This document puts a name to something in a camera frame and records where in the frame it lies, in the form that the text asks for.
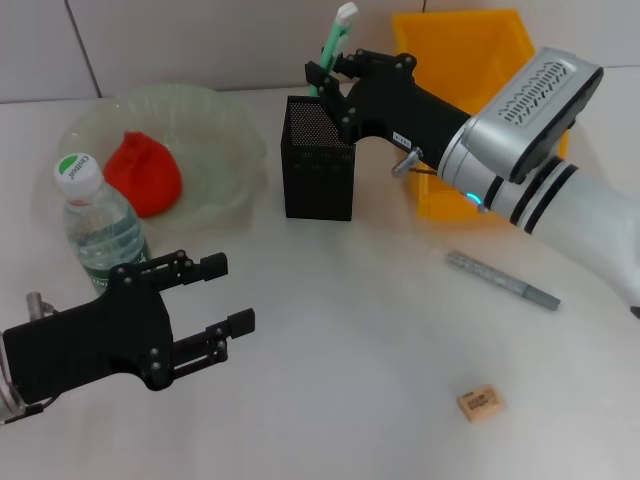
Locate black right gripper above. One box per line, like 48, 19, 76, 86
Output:
305, 48, 472, 170

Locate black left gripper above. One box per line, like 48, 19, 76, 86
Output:
2, 251, 257, 406

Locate mint green pen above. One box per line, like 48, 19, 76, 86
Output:
308, 2, 359, 97

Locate clear water bottle green label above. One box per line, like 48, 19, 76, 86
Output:
53, 153, 154, 297

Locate silver glitter pen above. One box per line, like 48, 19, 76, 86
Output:
446, 249, 562, 312

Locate tan eraser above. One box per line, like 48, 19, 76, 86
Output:
456, 382, 505, 425

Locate black mesh pen holder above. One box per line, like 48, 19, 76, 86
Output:
280, 94, 360, 222

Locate green glass fruit plate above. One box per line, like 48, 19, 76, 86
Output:
52, 84, 269, 236

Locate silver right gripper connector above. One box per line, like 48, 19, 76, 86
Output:
391, 147, 423, 178

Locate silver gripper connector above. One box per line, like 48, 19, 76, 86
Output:
25, 291, 57, 321
391, 147, 423, 178

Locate yellow plastic bin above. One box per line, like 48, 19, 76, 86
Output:
391, 8, 571, 221

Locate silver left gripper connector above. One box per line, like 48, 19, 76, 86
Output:
25, 291, 57, 321

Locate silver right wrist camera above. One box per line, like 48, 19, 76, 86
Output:
467, 47, 605, 185

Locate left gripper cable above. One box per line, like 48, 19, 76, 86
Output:
0, 397, 57, 426

